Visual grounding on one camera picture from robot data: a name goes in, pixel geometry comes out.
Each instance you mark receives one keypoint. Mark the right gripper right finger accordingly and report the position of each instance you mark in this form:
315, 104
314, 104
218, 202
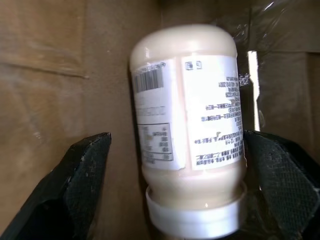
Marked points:
287, 187

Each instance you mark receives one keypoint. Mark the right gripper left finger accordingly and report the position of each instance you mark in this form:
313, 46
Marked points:
62, 190

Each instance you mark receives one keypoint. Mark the cream sauce bottle white cap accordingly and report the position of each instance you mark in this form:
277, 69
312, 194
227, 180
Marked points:
175, 100

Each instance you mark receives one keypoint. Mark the brown paper bag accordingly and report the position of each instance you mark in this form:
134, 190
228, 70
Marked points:
50, 75

